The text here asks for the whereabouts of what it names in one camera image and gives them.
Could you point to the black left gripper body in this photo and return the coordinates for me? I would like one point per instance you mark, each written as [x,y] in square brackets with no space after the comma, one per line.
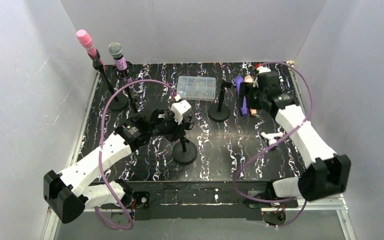
[185,125]

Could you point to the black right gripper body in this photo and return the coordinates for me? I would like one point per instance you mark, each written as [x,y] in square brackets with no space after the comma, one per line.
[254,98]

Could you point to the beige microphone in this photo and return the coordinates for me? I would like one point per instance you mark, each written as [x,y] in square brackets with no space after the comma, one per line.
[251,95]

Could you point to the black round-base stand for beige microphone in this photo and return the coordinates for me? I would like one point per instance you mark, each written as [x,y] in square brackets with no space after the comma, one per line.
[184,152]

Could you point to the purple microphone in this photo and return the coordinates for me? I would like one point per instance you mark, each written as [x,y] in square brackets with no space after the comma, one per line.
[241,89]

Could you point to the black stand for purple microphone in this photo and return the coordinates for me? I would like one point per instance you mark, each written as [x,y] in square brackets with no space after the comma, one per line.
[219,112]

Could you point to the black tripod microphone stand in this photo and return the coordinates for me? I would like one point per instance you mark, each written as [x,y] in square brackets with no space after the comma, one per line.
[131,100]

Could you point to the grey-headed glitter microphone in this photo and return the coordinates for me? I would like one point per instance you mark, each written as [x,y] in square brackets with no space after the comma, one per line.
[118,56]

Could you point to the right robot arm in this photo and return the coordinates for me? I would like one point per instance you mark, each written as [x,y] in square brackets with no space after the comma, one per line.
[326,172]

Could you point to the black round-base stand for pink microphone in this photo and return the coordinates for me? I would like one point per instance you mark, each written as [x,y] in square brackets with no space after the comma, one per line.
[120,102]

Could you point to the pink microphone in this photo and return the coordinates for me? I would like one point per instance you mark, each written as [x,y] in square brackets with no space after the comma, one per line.
[86,41]

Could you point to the small white plastic faucet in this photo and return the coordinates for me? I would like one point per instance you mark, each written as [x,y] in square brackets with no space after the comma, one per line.
[271,138]

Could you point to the clear plastic screw box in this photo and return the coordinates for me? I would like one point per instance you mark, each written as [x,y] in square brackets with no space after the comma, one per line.
[196,88]

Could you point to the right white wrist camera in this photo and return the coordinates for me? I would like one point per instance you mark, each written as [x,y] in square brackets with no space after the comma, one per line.
[260,69]

